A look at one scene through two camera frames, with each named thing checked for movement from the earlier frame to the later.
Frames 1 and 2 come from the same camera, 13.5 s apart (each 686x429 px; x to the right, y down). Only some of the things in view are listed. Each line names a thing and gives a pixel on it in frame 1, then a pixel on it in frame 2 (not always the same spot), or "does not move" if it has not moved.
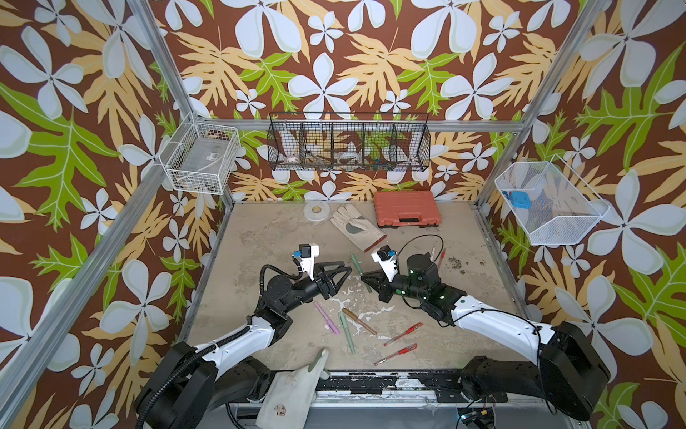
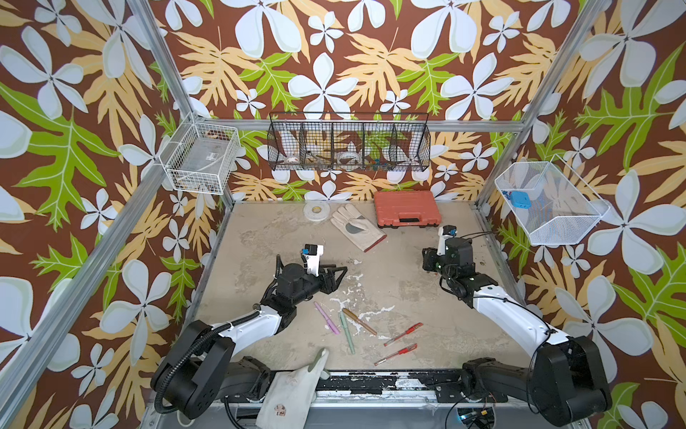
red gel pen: (402, 351) does not move
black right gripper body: (401, 287) -> (433, 262)
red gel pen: (404, 333) does not move
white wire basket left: (201, 156) does not move
